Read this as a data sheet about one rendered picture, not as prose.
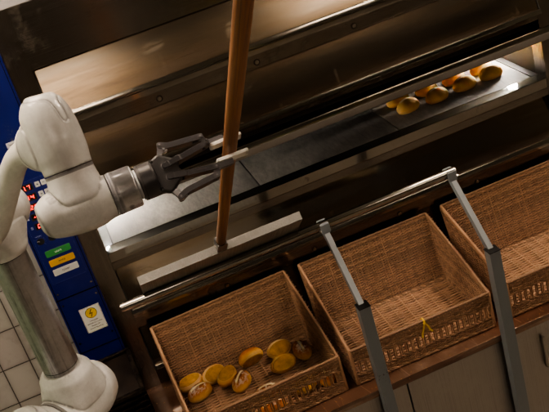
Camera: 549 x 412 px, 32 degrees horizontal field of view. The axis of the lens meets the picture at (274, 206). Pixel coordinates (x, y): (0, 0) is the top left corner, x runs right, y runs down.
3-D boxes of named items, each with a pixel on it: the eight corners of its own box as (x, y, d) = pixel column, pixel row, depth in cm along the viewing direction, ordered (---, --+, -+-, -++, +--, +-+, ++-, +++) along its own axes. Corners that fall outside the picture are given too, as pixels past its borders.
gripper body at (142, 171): (131, 171, 199) (172, 154, 201) (146, 207, 197) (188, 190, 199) (129, 160, 192) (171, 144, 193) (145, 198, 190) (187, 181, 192)
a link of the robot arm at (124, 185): (122, 220, 197) (149, 209, 198) (118, 209, 188) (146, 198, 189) (105, 181, 199) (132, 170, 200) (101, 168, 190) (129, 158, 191)
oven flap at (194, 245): (133, 313, 348) (113, 263, 345) (554, 138, 377) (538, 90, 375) (134, 315, 343) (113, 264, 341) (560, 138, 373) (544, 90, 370)
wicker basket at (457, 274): (311, 320, 373) (293, 262, 360) (439, 267, 381) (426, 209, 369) (357, 388, 330) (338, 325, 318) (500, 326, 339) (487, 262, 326)
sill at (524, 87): (109, 256, 343) (104, 247, 342) (539, 83, 373) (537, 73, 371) (111, 263, 338) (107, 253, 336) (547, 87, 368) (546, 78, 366)
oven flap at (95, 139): (82, 191, 324) (61, 136, 322) (537, 14, 353) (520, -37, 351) (82, 191, 320) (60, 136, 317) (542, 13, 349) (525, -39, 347)
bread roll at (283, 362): (300, 365, 346) (297, 366, 351) (292, 348, 347) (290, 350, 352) (275, 377, 344) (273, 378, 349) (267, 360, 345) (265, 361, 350)
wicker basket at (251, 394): (169, 383, 362) (146, 326, 349) (302, 324, 372) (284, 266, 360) (203, 459, 320) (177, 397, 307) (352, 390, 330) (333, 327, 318)
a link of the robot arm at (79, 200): (122, 220, 189) (97, 158, 187) (48, 250, 186) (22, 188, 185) (120, 217, 199) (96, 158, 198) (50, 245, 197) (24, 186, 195)
